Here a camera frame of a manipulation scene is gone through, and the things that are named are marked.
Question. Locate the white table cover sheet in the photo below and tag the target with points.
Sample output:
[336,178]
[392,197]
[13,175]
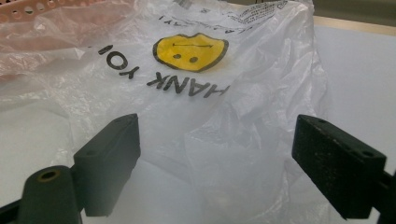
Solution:
[361,81]

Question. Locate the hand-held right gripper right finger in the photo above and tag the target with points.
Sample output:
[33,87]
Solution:
[336,165]

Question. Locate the pink plastic basket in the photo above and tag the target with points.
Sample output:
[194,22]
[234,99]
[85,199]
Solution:
[18,12]

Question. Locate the clear plastic bag yellow face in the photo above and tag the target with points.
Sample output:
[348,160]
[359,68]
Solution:
[193,118]

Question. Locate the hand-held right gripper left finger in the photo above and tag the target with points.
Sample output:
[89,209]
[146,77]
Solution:
[107,161]

